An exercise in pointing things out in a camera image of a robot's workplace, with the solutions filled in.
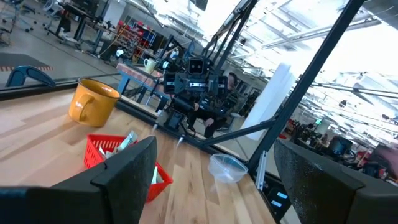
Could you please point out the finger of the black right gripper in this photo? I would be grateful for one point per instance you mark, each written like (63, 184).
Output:
(190, 127)
(175, 119)

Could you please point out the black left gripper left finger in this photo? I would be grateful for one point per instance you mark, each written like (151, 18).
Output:
(130, 180)

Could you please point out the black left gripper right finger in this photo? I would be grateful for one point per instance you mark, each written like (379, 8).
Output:
(326, 193)

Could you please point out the dollar bill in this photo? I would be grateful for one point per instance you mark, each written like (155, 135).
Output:
(154, 175)
(127, 141)

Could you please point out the black round bin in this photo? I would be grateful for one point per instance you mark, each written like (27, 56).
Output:
(340, 145)

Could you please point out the person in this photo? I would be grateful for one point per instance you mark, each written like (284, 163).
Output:
(214, 119)

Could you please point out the red plastic mesh basket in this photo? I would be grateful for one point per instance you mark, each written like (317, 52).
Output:
(94, 154)

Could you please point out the black box with lights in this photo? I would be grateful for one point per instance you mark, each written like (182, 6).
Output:
(278, 199)

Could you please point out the white mug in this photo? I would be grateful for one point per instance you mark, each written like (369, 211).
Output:
(150, 66)

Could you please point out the clear plastic container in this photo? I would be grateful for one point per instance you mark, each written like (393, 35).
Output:
(227, 169)

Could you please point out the grey-blue metal table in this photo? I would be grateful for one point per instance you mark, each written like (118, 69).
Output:
(136, 74)

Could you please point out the shelf with coloured bins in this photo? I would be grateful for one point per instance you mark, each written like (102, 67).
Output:
(136, 40)

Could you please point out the yellow enamel mug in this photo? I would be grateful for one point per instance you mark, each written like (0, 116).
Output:
(96, 109)

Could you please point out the black office desk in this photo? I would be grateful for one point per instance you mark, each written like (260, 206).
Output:
(73, 14)

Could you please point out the black mat with hazard stripe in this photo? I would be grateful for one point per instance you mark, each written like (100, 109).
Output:
(18, 59)

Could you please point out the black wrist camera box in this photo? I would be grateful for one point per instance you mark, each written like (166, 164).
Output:
(196, 65)

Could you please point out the silver metal bracket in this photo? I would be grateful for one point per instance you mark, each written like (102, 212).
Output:
(261, 171)

